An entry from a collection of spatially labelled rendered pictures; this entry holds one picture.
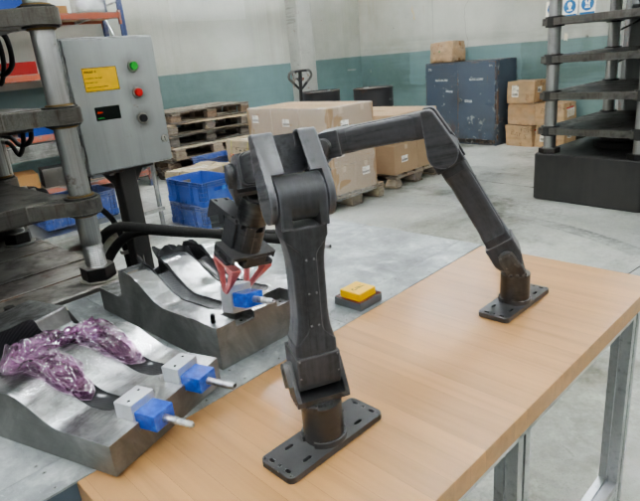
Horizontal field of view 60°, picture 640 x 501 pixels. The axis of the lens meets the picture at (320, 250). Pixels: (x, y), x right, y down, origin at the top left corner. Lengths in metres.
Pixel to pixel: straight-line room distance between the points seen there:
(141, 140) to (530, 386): 1.40
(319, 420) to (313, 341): 0.12
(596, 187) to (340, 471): 4.38
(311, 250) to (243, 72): 8.20
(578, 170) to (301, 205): 4.45
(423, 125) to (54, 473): 0.89
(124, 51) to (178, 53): 6.51
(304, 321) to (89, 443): 0.37
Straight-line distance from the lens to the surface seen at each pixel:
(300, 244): 0.74
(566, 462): 2.16
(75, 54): 1.85
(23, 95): 7.75
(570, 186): 5.14
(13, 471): 1.03
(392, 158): 5.78
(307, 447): 0.88
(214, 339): 1.10
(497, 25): 8.57
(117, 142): 1.89
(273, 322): 1.17
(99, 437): 0.92
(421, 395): 0.99
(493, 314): 1.24
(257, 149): 0.74
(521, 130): 7.95
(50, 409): 1.01
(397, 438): 0.90
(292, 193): 0.72
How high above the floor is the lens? 1.35
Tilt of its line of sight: 19 degrees down
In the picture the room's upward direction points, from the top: 5 degrees counter-clockwise
